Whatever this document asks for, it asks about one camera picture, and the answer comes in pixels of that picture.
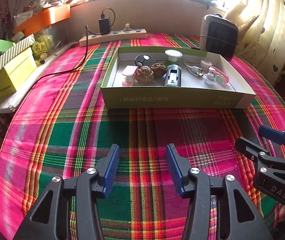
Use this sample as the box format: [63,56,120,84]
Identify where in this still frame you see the black rectangular device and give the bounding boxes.
[164,64,181,87]

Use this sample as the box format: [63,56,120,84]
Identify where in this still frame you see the brown walnut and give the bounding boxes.
[134,66,154,84]
[150,63,167,77]

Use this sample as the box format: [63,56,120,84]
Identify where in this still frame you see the green white cable spool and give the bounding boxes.
[164,49,183,67]

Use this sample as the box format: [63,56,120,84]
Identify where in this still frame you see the black oval remote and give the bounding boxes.
[134,54,156,68]

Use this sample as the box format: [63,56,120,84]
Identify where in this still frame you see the pink cable winder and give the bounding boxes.
[122,66,138,87]

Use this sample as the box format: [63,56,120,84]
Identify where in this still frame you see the plaid bed cloth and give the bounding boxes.
[0,33,285,239]

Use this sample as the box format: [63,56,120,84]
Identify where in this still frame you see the cream heart curtain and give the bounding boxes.
[225,0,285,86]

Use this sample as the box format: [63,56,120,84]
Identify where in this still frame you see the green white cardboard box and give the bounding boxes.
[101,47,256,109]

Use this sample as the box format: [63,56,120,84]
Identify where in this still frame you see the grey portable heater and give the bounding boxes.
[199,14,238,61]

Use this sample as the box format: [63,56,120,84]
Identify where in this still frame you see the yellow green shoebox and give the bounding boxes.
[0,47,37,98]

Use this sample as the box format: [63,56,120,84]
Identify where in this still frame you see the yellow toy figure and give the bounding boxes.
[31,35,55,60]

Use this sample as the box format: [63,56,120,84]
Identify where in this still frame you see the beige power strip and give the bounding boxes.
[79,29,147,47]

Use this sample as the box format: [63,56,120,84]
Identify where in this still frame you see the beige plug on strip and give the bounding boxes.
[124,23,133,31]

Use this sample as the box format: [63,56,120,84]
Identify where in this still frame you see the black charger adapter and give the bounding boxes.
[99,17,111,35]

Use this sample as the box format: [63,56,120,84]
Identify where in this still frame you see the orange storage box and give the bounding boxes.
[14,4,70,36]

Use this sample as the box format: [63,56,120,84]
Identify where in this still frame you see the red berry branches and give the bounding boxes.
[0,0,19,41]

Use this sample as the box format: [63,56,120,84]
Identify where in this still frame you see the black charger cable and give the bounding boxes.
[36,8,116,83]

